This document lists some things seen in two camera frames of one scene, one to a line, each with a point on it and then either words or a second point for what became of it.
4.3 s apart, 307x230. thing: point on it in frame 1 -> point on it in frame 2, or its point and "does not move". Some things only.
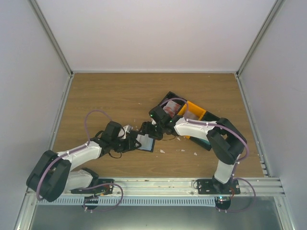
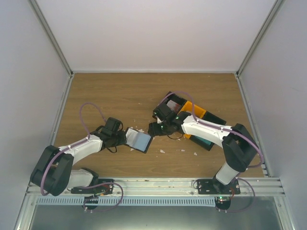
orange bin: [198, 111] does not move
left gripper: [130, 145] -> [123, 140]
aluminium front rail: [131, 188] does not move
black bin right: [204, 143] does not move
